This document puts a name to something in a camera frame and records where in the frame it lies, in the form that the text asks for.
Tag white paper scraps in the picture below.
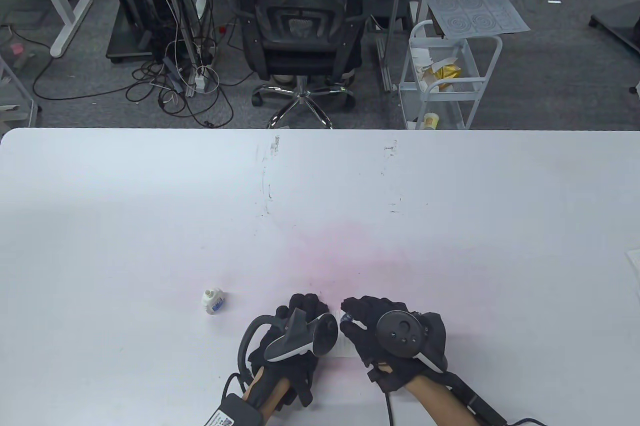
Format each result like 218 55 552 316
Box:
412 46 441 92

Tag aluminium frame rails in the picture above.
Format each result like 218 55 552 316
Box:
155 0 201 97

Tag person's right hand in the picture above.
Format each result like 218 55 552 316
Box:
340 296 447 393

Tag black wrist camera with strap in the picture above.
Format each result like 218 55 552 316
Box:
440 372 508 426

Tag lined paper with black text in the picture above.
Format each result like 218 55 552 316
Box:
320 331 358 359

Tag tangle of black cables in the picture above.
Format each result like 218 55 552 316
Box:
32 26 256 128

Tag person's left forearm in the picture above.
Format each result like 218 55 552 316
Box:
240 366 291 426

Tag white rolling cart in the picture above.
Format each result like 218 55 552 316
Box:
397 20 503 130

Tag yellow snack packet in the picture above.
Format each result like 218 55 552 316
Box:
434 62 463 82

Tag sheet printed with circles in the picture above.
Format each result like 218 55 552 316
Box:
415 0 531 39

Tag person's right forearm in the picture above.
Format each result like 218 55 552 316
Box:
405 375 476 426

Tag black stand base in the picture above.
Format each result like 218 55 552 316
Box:
589 0 640 54

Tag black floor box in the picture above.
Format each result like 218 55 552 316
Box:
372 0 423 32

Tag black desk with white leg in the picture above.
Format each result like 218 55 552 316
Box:
26 0 113 58

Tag grey tracking controller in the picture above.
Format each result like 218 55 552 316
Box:
236 310 338 382
376 310 447 373

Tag person's left hand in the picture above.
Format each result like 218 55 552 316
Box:
246 293 335 407

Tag white correction fluid bottle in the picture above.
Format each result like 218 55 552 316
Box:
201 288 224 316

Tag black office chair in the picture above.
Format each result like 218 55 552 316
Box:
230 0 376 129

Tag black wrist camera white label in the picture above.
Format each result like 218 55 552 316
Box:
200 393 263 426

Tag black flat trolley base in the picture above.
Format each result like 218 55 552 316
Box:
105 11 153 64

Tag aluminium pole stand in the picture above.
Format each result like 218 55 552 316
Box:
377 0 408 93

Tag grey metal rack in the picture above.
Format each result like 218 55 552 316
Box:
0 54 41 128

